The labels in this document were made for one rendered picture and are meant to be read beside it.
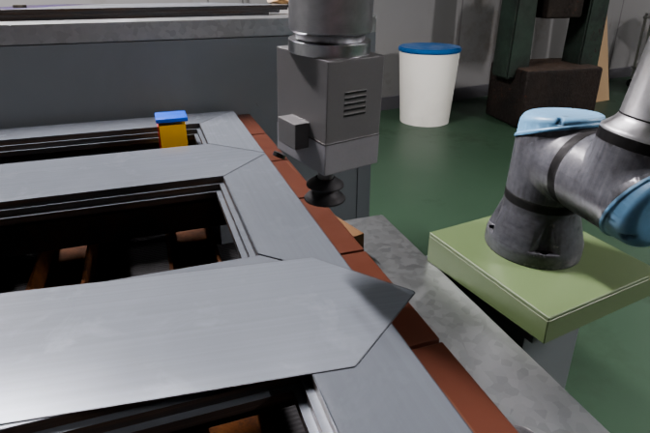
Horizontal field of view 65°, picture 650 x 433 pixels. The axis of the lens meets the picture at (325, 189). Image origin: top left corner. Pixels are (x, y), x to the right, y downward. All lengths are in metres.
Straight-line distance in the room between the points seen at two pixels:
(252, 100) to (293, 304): 0.84
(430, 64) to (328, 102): 3.70
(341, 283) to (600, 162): 0.36
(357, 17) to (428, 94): 3.75
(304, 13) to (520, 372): 0.51
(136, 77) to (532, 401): 1.00
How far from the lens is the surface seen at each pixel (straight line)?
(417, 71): 4.16
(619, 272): 0.90
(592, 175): 0.72
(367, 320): 0.49
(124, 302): 0.55
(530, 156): 0.80
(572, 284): 0.84
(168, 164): 0.90
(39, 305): 0.58
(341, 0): 0.44
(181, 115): 1.05
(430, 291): 0.84
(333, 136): 0.45
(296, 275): 0.55
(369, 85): 0.46
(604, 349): 1.99
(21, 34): 1.25
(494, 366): 0.72
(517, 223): 0.84
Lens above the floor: 1.14
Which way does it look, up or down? 23 degrees down
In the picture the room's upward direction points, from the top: straight up
